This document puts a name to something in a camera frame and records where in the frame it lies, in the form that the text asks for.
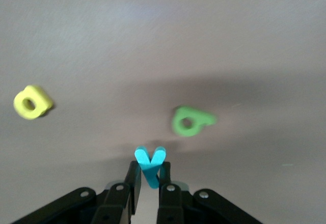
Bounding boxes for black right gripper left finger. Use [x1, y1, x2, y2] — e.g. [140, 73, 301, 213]
[12, 160, 143, 224]

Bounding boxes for yellow foam letter d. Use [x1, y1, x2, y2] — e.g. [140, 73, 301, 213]
[13, 85, 54, 120]

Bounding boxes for teal foam letter y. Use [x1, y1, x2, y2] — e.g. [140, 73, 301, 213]
[134, 145, 168, 189]

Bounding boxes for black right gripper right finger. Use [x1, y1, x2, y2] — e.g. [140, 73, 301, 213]
[155, 161, 264, 224]

